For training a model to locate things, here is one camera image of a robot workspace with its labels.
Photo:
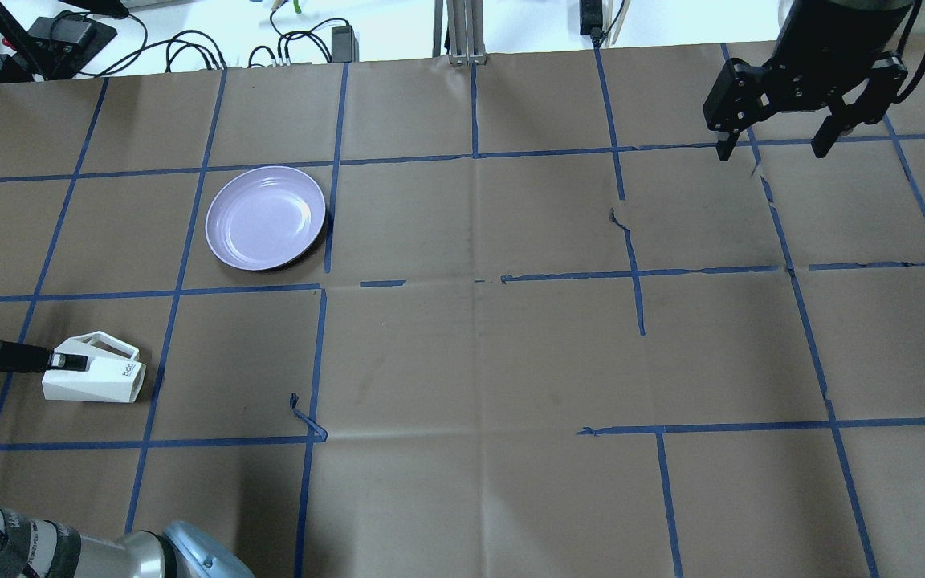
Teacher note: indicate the aluminium frame post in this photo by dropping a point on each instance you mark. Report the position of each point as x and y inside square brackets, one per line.
[458, 32]

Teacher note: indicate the white angular cup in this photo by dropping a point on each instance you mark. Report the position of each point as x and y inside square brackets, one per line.
[95, 371]

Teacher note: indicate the black power adapter box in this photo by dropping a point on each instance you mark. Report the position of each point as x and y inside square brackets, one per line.
[64, 44]

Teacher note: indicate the black power brick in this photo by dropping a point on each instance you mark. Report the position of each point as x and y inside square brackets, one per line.
[343, 45]

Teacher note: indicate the lavender round plate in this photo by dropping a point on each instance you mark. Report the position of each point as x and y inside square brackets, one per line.
[265, 218]

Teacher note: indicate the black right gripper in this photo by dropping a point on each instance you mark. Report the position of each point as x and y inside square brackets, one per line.
[820, 44]

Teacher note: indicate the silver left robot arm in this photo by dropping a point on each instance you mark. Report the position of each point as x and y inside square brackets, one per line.
[208, 284]

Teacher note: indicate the black plug adapter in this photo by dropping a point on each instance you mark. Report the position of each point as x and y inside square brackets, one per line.
[591, 18]

